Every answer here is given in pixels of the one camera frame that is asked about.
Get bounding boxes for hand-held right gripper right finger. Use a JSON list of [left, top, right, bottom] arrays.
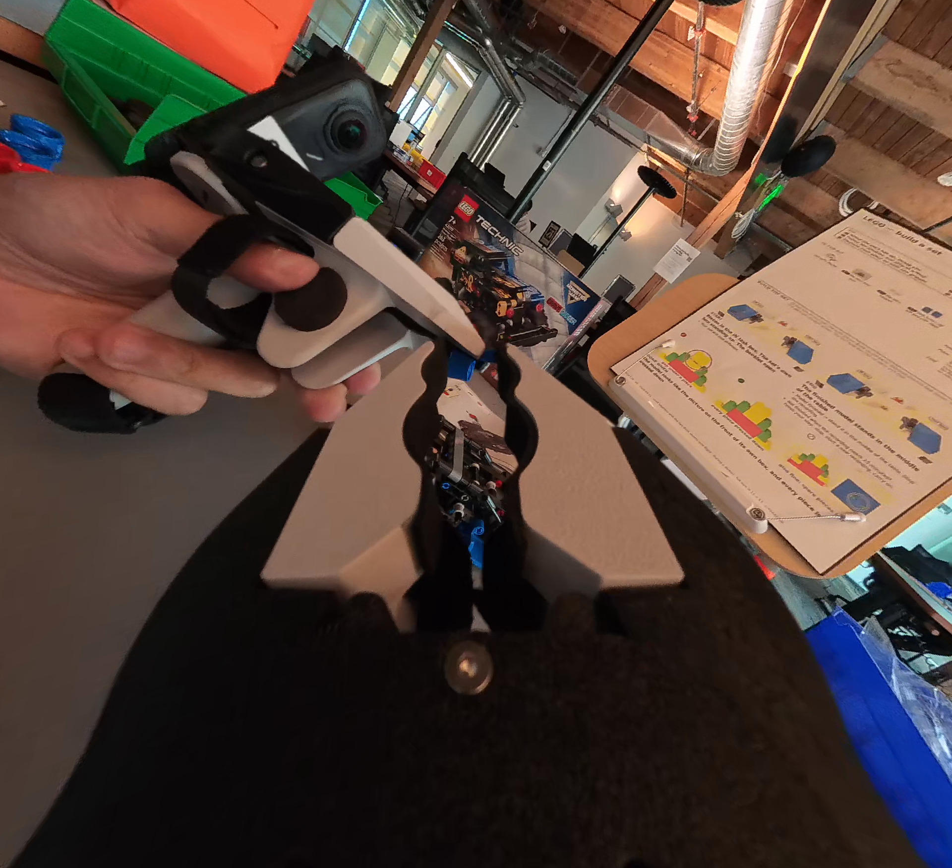
[[495, 349, 685, 628]]

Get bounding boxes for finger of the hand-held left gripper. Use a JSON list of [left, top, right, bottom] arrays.
[[333, 215, 489, 361], [290, 329, 436, 390]]

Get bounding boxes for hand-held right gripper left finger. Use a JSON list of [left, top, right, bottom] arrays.
[[259, 340, 447, 631]]

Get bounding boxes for black and blue lego vehicle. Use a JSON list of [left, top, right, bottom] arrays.
[[427, 399, 522, 571]]

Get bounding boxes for lego set box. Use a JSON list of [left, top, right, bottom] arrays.
[[420, 180, 603, 371]]

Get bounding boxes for person's left hand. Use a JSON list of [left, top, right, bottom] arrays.
[[0, 172, 384, 426]]

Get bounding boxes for laminated instruction sheet board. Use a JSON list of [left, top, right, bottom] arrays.
[[588, 213, 952, 580]]

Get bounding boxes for green plastic bin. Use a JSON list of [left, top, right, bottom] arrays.
[[41, 0, 384, 222]]

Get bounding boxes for blue plastic rings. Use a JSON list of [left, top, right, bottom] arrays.
[[0, 113, 66, 170]]

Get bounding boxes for laminated instruction sheet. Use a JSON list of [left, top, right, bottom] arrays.
[[610, 209, 952, 575]]

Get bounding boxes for blue plastic bin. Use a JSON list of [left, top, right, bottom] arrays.
[[803, 608, 952, 868]]

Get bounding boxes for black pole with round head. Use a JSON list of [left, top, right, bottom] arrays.
[[509, 0, 769, 223]]

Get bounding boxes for silver flexible duct pipe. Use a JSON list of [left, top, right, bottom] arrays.
[[647, 0, 819, 177]]

